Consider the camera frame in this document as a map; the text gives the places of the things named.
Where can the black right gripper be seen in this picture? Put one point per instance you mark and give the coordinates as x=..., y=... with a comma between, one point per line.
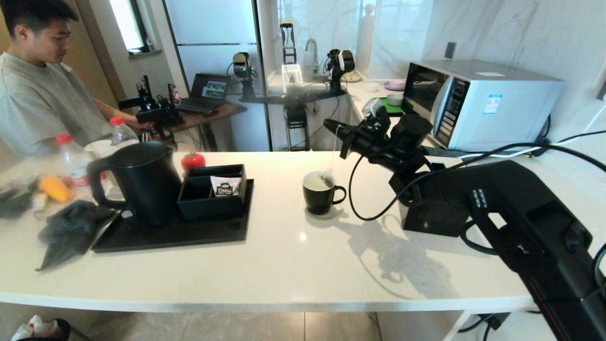
x=371, y=139

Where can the black electric kettle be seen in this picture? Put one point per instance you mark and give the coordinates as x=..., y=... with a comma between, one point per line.
x=147, y=189

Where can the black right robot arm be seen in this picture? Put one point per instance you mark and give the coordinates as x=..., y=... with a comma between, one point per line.
x=521, y=218

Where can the white tea bag packet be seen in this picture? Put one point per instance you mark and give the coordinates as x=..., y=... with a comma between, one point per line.
x=226, y=186

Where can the black tea organizer box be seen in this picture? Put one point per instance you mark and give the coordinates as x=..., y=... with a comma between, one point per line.
x=208, y=208

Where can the black teleoperation rig stand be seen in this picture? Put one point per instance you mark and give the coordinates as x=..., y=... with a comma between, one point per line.
x=296, y=117

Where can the small white cup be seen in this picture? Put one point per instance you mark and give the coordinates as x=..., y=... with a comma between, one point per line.
x=371, y=87

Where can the green and black tray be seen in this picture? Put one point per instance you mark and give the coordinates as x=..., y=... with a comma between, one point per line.
x=390, y=108

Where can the small grey bowl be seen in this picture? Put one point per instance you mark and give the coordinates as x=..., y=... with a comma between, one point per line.
x=394, y=100

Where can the purple plate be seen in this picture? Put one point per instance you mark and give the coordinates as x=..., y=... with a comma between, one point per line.
x=394, y=86

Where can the chrome kitchen faucet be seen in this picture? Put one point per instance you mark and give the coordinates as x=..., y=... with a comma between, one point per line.
x=315, y=60

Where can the black mug white inside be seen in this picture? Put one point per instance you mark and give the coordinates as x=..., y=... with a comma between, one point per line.
x=318, y=201

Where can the white translucent basket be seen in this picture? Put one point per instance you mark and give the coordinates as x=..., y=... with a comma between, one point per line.
x=292, y=72

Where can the brown wooden desk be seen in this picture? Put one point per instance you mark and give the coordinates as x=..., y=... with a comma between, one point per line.
x=225, y=112

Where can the black tissue box white lid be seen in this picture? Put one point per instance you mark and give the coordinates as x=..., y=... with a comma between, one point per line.
x=431, y=218

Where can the black laptop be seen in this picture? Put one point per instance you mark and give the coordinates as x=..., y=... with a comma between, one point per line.
x=210, y=90

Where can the red tomato shaped toy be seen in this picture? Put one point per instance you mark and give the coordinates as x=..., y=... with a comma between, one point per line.
x=193, y=161

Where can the white refrigerator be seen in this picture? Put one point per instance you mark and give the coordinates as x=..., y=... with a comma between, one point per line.
x=213, y=28

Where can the silver microwave oven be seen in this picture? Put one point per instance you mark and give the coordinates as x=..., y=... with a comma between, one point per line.
x=502, y=112

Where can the black rectangular serving tray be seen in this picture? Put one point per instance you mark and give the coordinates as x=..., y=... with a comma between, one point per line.
x=189, y=234

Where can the clear water bottle red cap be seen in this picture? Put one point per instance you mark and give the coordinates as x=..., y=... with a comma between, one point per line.
x=75, y=161
x=123, y=135

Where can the small white plastic piece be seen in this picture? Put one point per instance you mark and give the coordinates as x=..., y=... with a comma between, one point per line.
x=127, y=213

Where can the translucent white plastic cup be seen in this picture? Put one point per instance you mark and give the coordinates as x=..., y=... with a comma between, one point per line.
x=100, y=148

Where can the grey power adapter brick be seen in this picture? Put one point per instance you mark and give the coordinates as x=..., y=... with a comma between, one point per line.
x=494, y=320

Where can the dark grey cloth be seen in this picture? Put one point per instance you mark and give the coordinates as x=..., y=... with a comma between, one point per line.
x=71, y=232

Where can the person in grey shirt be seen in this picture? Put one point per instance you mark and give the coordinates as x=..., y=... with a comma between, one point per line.
x=33, y=104

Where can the black trash bin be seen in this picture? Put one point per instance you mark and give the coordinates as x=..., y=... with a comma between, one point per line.
x=62, y=331

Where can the white crumpled paper trash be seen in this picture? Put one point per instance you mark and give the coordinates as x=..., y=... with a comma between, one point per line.
x=35, y=327

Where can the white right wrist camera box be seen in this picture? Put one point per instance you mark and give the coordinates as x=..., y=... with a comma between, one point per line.
x=372, y=108

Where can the black wall socket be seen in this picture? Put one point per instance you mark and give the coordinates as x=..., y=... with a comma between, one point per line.
x=450, y=51
x=602, y=90

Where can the window with dark frame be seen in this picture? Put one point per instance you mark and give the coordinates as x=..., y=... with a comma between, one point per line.
x=125, y=23

